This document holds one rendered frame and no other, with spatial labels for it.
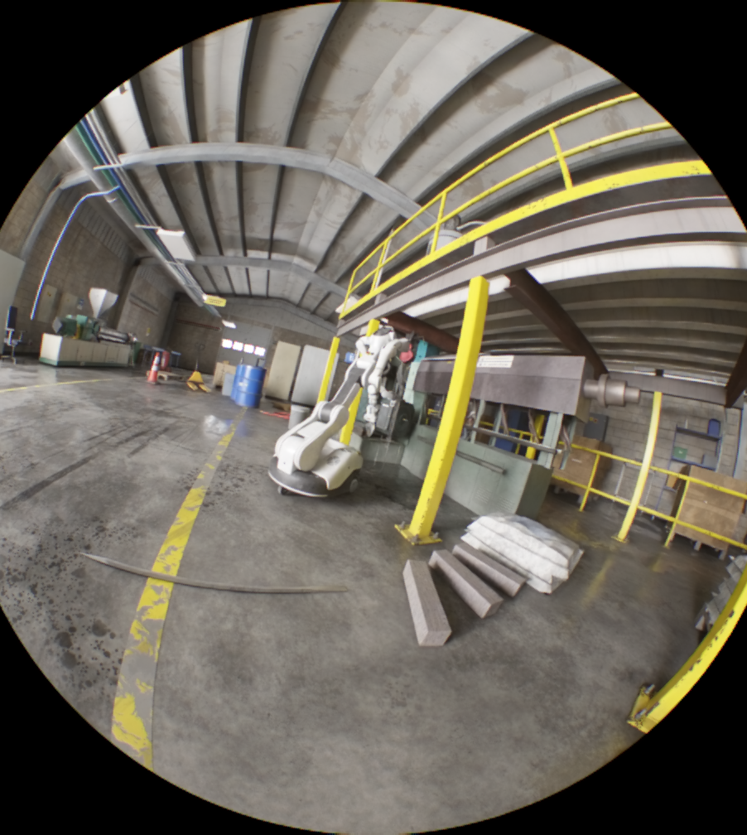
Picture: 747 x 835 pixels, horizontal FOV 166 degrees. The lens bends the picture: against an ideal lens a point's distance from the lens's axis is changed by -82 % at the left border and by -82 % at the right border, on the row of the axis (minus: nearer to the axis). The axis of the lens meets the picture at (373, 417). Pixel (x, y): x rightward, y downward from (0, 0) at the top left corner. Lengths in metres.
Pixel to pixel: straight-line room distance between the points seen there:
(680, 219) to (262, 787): 2.12
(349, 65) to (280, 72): 1.08
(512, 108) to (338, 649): 5.58
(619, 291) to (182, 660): 2.76
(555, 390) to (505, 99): 4.30
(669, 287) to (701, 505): 3.36
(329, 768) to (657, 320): 2.71
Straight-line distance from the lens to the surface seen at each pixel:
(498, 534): 1.66
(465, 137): 5.31
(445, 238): 4.44
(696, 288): 2.15
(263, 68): 5.62
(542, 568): 1.59
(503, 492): 2.28
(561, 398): 2.18
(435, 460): 1.54
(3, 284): 7.74
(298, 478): 1.65
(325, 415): 1.86
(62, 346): 7.24
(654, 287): 2.14
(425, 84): 5.14
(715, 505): 4.86
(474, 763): 0.88
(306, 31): 5.23
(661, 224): 1.48
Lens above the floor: 0.75
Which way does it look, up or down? 4 degrees down
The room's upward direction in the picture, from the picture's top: 14 degrees clockwise
